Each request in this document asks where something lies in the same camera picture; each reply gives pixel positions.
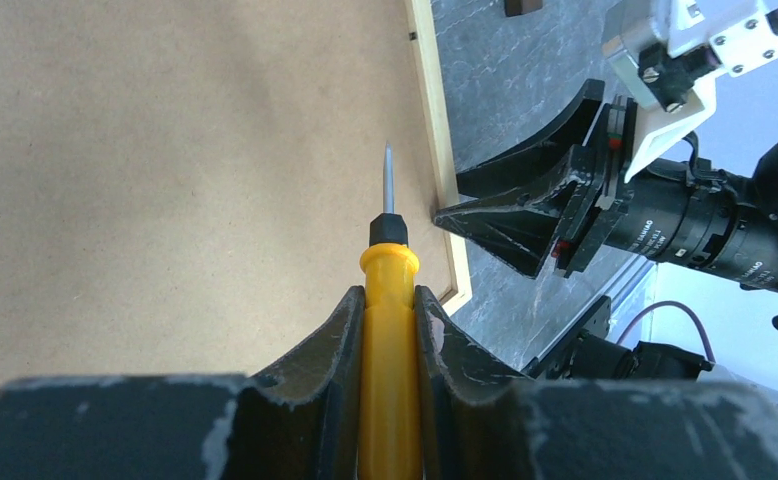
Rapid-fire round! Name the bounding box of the brown block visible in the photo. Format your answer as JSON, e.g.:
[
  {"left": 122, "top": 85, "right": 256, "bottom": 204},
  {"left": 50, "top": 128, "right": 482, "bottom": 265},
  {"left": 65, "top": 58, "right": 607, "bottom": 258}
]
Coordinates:
[{"left": 503, "top": 0, "right": 544, "bottom": 17}]

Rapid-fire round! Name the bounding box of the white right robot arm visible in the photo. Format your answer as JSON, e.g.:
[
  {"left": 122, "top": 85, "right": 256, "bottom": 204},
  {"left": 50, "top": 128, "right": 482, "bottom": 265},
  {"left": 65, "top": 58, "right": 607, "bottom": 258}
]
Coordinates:
[{"left": 433, "top": 79, "right": 778, "bottom": 330}]

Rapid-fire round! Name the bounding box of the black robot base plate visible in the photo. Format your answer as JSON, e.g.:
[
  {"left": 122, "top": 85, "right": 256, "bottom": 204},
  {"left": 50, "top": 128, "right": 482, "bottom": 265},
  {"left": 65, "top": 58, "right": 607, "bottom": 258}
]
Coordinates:
[{"left": 520, "top": 295, "right": 612, "bottom": 379}]

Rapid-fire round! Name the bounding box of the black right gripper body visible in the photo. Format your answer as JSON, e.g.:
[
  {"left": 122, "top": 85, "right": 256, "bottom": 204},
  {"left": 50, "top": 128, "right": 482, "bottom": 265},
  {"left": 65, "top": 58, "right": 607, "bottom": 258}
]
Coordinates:
[{"left": 552, "top": 95, "right": 636, "bottom": 277}]

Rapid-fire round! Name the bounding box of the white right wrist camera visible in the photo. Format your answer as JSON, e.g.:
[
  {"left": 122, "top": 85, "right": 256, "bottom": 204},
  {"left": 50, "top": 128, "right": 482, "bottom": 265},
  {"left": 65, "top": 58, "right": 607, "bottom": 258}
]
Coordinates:
[{"left": 601, "top": 1, "right": 778, "bottom": 180}]

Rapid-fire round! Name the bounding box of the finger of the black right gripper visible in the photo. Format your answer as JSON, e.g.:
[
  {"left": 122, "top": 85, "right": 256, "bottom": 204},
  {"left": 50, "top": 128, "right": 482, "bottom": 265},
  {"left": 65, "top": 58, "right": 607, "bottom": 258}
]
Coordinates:
[
  {"left": 433, "top": 146, "right": 591, "bottom": 279},
  {"left": 456, "top": 79, "right": 605, "bottom": 198}
]

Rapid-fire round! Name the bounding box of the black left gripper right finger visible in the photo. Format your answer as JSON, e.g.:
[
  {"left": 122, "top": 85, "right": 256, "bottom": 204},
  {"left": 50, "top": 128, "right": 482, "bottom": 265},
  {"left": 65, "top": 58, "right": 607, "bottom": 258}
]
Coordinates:
[{"left": 414, "top": 286, "right": 778, "bottom": 479}]

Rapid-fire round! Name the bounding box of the yellow handled screwdriver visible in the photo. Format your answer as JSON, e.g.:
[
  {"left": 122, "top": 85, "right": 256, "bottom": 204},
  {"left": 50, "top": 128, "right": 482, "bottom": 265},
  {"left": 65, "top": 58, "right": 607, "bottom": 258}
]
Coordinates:
[{"left": 357, "top": 144, "right": 423, "bottom": 479}]

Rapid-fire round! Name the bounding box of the wooden picture frame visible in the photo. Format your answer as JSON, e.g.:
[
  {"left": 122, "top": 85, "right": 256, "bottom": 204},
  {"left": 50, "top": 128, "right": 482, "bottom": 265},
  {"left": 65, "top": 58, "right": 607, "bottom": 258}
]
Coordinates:
[{"left": 0, "top": 1, "right": 471, "bottom": 386}]

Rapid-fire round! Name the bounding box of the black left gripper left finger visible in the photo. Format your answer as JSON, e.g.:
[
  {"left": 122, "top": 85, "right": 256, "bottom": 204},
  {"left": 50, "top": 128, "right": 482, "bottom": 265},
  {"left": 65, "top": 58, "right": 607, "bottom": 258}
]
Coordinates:
[{"left": 0, "top": 286, "right": 365, "bottom": 479}]

